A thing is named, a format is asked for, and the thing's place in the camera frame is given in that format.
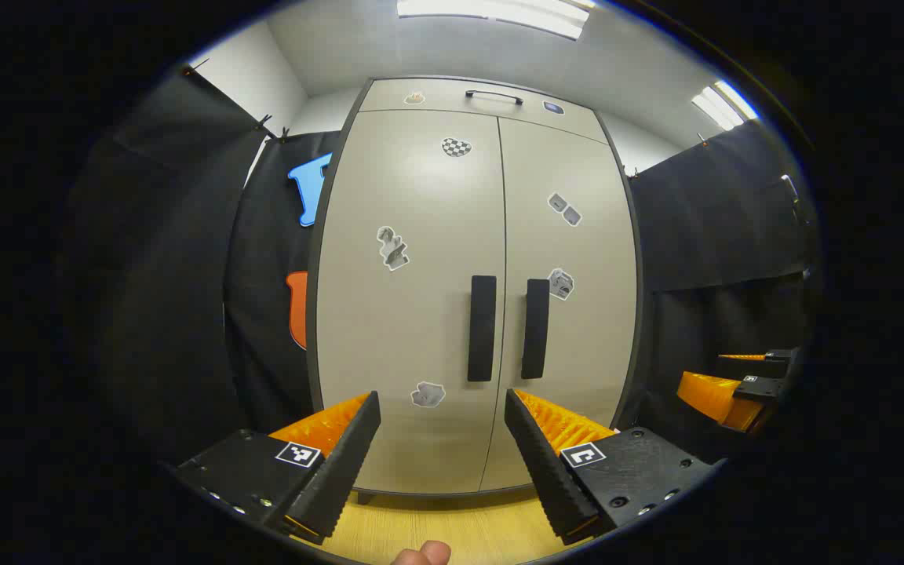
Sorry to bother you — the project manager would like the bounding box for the small ceiling light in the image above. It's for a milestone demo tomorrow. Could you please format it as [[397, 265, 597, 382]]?
[[691, 78, 759, 131]]

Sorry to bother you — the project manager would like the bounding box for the black backdrop cloth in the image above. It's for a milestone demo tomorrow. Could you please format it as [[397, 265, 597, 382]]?
[[626, 118, 818, 464], [67, 67, 341, 464]]

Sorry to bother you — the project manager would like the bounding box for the beige cabinet door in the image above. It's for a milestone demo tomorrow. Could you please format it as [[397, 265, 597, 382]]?
[[315, 108, 508, 495], [479, 116, 641, 494]]

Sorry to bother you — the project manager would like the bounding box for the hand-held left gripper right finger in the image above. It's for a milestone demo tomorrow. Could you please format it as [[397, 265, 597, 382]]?
[[504, 388, 725, 547]]

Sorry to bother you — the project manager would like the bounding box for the beige cabinet drawer front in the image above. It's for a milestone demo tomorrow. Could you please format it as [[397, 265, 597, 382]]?
[[358, 77, 610, 144]]

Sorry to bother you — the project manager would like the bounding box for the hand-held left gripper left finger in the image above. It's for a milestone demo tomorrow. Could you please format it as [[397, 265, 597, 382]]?
[[173, 390, 382, 546]]

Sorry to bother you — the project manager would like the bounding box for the long ceiling light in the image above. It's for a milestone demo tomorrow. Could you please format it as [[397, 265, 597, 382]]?
[[397, 0, 598, 40]]

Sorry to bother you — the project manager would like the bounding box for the beige double-door shoe cabinet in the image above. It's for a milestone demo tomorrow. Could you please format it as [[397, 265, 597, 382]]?
[[307, 75, 645, 505]]

